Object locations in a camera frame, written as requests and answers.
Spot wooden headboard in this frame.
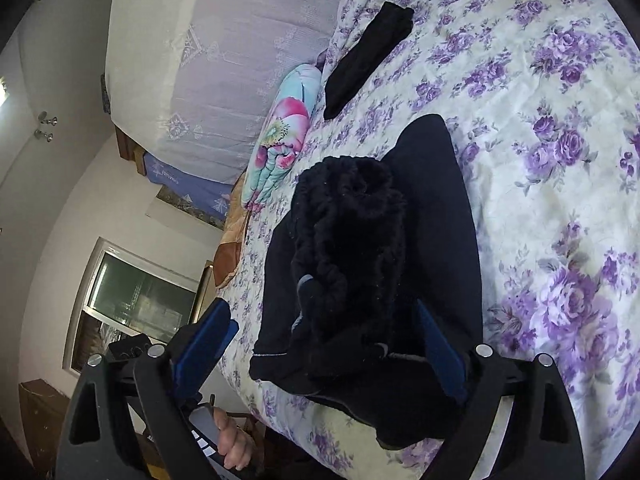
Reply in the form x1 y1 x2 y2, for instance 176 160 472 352
114 125 148 176

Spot person's left hand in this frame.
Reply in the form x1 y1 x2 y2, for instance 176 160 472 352
212 407 257 472

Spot folded teal pink floral quilt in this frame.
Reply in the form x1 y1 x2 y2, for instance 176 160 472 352
241 63 323 211

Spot wooden frame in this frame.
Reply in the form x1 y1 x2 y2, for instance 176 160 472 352
187 259 215 326

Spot dark navy pants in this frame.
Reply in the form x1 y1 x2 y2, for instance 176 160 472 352
249 114 485 451

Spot blue patterned cloth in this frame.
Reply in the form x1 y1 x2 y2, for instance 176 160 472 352
142 152 233 228

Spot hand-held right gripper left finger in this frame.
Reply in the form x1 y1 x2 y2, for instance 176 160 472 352
57 297 240 480

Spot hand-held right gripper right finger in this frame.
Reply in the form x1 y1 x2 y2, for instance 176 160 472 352
415 300 586 480

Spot white lace curtain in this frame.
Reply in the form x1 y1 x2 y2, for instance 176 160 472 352
104 0 361 186

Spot orange-brown pillow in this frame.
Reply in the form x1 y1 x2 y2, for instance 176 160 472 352
212 200 253 291

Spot small black cloth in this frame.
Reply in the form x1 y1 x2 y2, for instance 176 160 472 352
322 1 416 121

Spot window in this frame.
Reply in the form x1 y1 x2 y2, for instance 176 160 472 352
62 237 211 376

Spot purple floral bedspread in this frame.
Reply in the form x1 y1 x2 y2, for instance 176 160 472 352
220 0 640 480

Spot wooden cabinet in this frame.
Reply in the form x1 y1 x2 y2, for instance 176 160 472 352
19 380 73 461

